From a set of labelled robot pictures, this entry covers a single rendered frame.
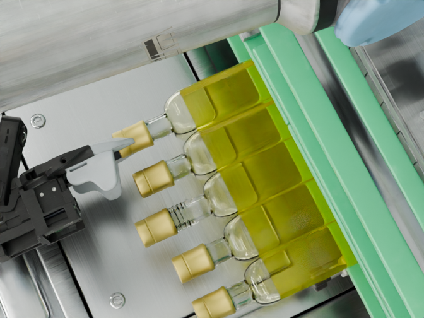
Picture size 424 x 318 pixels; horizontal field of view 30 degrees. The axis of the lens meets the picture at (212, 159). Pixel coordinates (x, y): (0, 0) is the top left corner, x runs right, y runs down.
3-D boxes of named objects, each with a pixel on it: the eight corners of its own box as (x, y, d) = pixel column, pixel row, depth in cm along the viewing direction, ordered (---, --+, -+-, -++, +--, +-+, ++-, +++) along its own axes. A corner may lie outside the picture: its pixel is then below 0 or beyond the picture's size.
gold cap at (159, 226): (166, 210, 100) (134, 225, 99) (165, 205, 96) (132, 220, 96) (178, 235, 99) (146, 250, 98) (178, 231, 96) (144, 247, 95)
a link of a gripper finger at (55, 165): (101, 161, 98) (39, 192, 99) (96, 149, 99) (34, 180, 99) (91, 154, 94) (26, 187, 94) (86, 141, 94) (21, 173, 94)
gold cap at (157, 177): (163, 163, 102) (132, 177, 101) (162, 156, 98) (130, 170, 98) (175, 188, 101) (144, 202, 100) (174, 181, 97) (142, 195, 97)
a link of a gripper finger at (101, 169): (149, 173, 97) (82, 207, 97) (130, 132, 99) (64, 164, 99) (145, 169, 94) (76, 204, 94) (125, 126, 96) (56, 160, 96)
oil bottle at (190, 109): (303, 48, 107) (158, 111, 104) (308, 31, 102) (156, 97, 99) (322, 83, 106) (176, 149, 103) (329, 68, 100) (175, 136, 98)
